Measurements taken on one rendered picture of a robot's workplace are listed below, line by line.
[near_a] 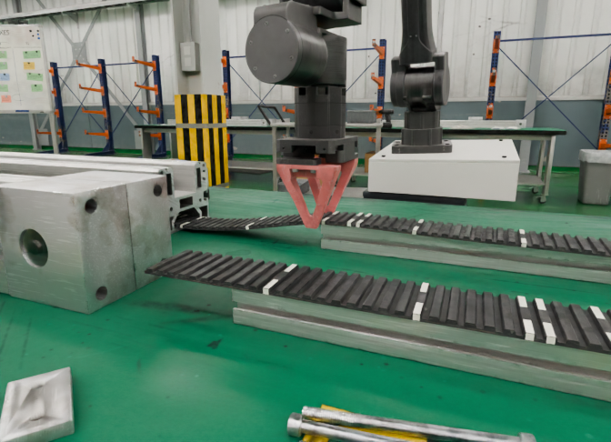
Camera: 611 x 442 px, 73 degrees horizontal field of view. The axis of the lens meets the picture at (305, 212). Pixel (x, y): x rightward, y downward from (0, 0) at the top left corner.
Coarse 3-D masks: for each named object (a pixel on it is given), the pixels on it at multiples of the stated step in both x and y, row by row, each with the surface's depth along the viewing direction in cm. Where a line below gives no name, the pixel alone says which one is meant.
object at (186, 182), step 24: (0, 168) 61; (24, 168) 59; (48, 168) 57; (72, 168) 56; (96, 168) 54; (120, 168) 53; (144, 168) 51; (168, 168) 52; (192, 168) 57; (168, 192) 53; (192, 192) 58
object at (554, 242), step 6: (540, 234) 42; (546, 234) 41; (552, 234) 41; (540, 240) 40; (546, 240) 39; (552, 240) 40; (558, 240) 39; (546, 246) 38; (552, 246) 37; (558, 246) 37; (564, 246) 37
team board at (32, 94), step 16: (0, 32) 483; (16, 32) 482; (32, 32) 481; (0, 48) 487; (16, 48) 486; (32, 48) 485; (0, 64) 491; (16, 64) 490; (32, 64) 489; (0, 80) 495; (16, 80) 495; (32, 80) 494; (48, 80) 494; (0, 96) 500; (16, 96) 499; (32, 96) 498; (48, 96) 497; (0, 112) 498; (16, 112) 497; (32, 112) 496; (48, 112) 501
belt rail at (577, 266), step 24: (336, 240) 47; (360, 240) 46; (384, 240) 45; (408, 240) 44; (432, 240) 43; (456, 240) 42; (456, 264) 42; (480, 264) 42; (504, 264) 41; (528, 264) 40; (552, 264) 40; (576, 264) 39; (600, 264) 38
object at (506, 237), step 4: (500, 228) 43; (508, 228) 43; (496, 232) 42; (500, 232) 42; (504, 232) 43; (508, 232) 42; (512, 232) 42; (496, 236) 41; (500, 236) 40; (504, 236) 41; (508, 236) 40; (512, 236) 40; (496, 240) 39; (500, 240) 39; (504, 240) 40; (508, 240) 39; (512, 240) 39; (516, 240) 40; (496, 244) 39; (500, 244) 39; (504, 244) 39; (508, 244) 39; (512, 244) 39; (516, 244) 39
